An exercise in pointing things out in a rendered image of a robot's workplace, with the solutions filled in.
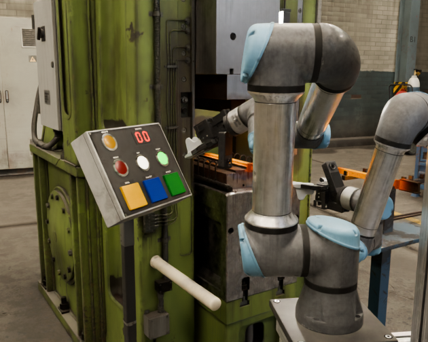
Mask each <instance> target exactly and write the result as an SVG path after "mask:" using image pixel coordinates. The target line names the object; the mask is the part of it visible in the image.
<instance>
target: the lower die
mask: <svg viewBox="0 0 428 342"><path fill-rule="evenodd" d="M198 156H199V157H203V158H204V159H209V160H211V161H212V160H214V161H216V162H218V159H217V158H214V157H209V156H206V155H202V154H201V155H198ZM203 161H204V160H203V159H200V162H199V175H200V176H202V175H203ZM197 172H198V158H197V157H195V159H194V174H197ZM204 175H205V177H206V178H208V177H209V161H208V160H207V161H205V163H204ZM210 177H211V179H212V180H214V178H215V162H211V165H210ZM216 179H217V181H218V182H221V183H224V184H227V185H230V186H231V187H232V189H239V188H243V184H245V186H244V187H252V186H253V172H248V171H247V166H244V165H240V164H235V163H233V162H232V167H231V168H228V169H219V168H218V164H217V166H216Z"/></svg>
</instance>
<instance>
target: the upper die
mask: <svg viewBox="0 0 428 342"><path fill-rule="evenodd" d="M195 97H196V98H213V99H222V100H241V99H251V98H253V97H252V96H251V95H250V94H249V93H248V92H247V83H243V82H241V80H240V75H195Z"/></svg>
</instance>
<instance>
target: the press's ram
mask: <svg viewBox="0 0 428 342"><path fill-rule="evenodd" d="M279 12H280V0H194V17H195V75H240V73H241V66H242V60H243V52H244V47H245V40H246V36H247V32H248V30H249V28H250V27H251V26H252V25H254V24H262V23H271V22H274V23H279Z"/></svg>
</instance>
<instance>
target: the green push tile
mask: <svg viewBox="0 0 428 342"><path fill-rule="evenodd" d="M162 177H163V179H164V182H165V183H166V186H167V187H168V190H169V192H170V194H171V197H173V196H176V195H179V194H182V193H185V192H186V190H185V187H184V186H183V183H182V181H181V179H180V176H179V174H178V172H174V173H170V174H166V175H164V176H162Z"/></svg>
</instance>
